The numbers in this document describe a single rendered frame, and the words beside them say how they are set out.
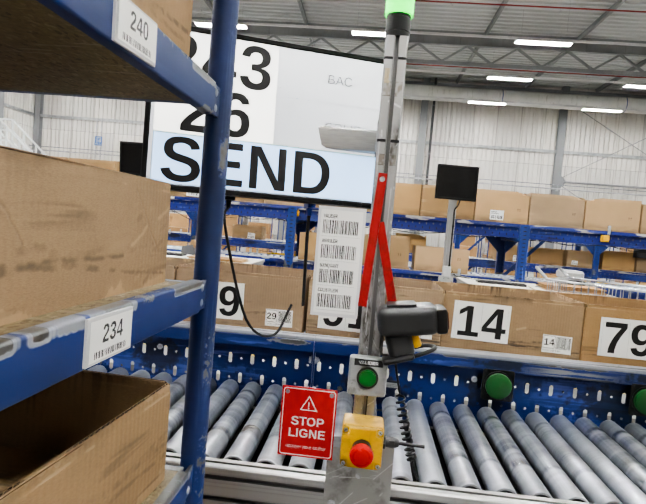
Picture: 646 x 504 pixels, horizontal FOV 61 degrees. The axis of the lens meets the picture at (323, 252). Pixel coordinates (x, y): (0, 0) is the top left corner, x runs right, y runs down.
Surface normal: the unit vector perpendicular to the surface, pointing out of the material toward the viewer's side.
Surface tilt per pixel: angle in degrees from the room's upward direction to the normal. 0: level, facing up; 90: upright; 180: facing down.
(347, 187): 86
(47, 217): 91
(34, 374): 90
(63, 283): 92
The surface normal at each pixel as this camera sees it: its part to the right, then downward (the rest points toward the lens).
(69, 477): 0.99, 0.10
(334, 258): -0.08, 0.04
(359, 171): 0.26, 0.00
